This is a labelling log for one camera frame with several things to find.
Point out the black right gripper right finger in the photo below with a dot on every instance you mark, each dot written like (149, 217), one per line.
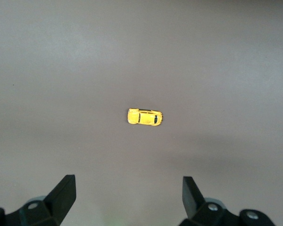
(193, 202)

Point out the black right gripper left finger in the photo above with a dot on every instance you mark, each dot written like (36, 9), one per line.
(61, 200)

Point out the yellow beetle toy car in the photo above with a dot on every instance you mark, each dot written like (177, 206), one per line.
(143, 117)

